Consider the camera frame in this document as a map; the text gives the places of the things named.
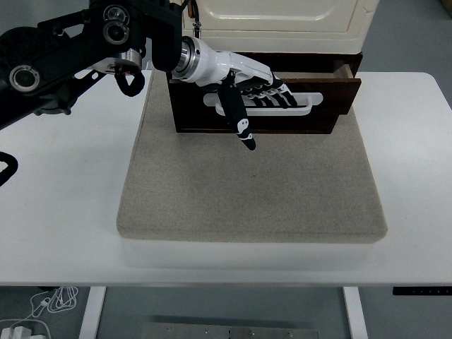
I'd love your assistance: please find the white drawer handle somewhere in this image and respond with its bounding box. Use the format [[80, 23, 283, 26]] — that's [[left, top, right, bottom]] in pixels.
[[203, 92, 323, 118]]

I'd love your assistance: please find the beige fabric mat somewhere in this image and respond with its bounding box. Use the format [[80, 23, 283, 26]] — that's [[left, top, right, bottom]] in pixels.
[[116, 58, 388, 244]]

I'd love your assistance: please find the dark brown wooden drawer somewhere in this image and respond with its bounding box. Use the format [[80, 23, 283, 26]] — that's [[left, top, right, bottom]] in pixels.
[[168, 58, 363, 136]]

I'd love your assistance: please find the white power adapter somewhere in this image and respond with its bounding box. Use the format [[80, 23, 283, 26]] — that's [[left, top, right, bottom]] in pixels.
[[0, 319, 50, 339]]

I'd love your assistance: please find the white table leg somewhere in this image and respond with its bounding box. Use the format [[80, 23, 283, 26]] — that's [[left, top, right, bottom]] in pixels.
[[78, 285, 107, 339], [342, 286, 369, 339]]

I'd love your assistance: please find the grey metal plate with screws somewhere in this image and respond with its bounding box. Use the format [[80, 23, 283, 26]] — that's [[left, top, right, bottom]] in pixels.
[[143, 321, 321, 339]]

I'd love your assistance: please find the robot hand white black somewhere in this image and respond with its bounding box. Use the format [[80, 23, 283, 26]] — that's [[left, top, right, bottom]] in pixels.
[[171, 37, 299, 152]]

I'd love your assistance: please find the white coiled cable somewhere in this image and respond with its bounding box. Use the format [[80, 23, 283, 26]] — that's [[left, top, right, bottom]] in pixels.
[[30, 285, 79, 319]]

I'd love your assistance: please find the black table control panel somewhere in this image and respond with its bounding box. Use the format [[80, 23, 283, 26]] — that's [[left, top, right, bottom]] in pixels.
[[392, 286, 452, 297]]

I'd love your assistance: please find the dark brown wooden drawer case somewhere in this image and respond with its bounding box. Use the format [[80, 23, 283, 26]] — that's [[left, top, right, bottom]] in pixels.
[[164, 51, 364, 135]]

